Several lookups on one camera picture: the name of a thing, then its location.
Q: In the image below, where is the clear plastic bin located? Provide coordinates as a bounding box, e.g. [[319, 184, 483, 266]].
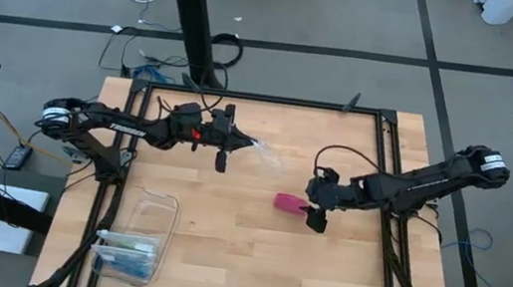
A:
[[89, 180, 182, 287]]

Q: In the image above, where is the black power adapter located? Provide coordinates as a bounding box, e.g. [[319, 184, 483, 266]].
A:
[[3, 143, 35, 174]]

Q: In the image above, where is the black cable coil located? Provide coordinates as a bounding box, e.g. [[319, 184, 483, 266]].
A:
[[205, 30, 248, 74]]

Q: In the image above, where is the yellow cable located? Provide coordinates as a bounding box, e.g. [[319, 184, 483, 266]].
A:
[[0, 103, 84, 168]]

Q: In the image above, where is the zipper bag with green bandage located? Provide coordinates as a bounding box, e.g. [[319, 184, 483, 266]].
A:
[[94, 227, 163, 253]]

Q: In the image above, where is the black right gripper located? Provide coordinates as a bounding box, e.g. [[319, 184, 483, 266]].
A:
[[297, 165, 359, 238]]

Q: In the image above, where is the black cable bundle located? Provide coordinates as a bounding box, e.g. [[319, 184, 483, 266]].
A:
[[34, 169, 128, 287], [375, 216, 465, 287]]

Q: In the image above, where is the white plastic object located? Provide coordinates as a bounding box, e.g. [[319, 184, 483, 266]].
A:
[[468, 0, 513, 29]]

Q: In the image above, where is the pink elastic bandage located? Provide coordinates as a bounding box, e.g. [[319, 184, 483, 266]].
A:
[[271, 191, 312, 218]]

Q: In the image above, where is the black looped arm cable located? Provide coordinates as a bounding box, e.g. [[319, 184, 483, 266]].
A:
[[193, 60, 232, 116], [310, 141, 385, 187]]

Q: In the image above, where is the clear zipper bag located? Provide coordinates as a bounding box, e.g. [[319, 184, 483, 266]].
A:
[[248, 136, 291, 171]]

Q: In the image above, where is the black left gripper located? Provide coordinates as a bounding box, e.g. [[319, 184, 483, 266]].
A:
[[157, 95, 262, 178]]

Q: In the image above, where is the tangled blue cable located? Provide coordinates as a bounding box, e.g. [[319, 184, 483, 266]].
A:
[[129, 61, 178, 86]]

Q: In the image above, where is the zipper bag with blue bandage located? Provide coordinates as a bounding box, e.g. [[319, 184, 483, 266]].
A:
[[87, 239, 158, 281]]

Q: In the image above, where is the black aluminium table frame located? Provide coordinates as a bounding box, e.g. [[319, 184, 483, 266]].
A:
[[65, 68, 482, 287]]

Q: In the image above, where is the black frame clip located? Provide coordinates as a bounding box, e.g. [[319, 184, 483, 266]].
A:
[[179, 71, 205, 94], [341, 90, 363, 116]]

